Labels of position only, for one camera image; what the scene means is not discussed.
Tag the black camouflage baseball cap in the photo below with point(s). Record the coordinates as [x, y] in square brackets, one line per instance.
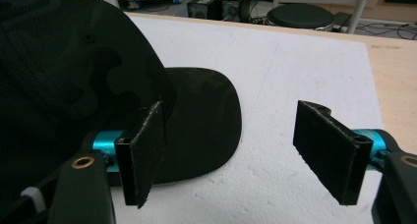
[65, 86]

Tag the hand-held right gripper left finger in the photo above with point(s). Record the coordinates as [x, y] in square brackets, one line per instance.
[139, 158]

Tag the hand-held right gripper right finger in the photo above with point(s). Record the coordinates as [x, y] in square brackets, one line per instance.
[331, 152]

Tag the black speaker box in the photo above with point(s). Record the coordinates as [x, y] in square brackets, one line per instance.
[236, 6]
[200, 8]

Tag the round black stool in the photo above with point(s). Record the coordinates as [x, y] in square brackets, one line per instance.
[300, 17]

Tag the white foam board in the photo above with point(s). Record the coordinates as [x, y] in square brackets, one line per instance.
[278, 102]

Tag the white metal stand leg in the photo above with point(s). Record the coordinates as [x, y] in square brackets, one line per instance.
[359, 9]

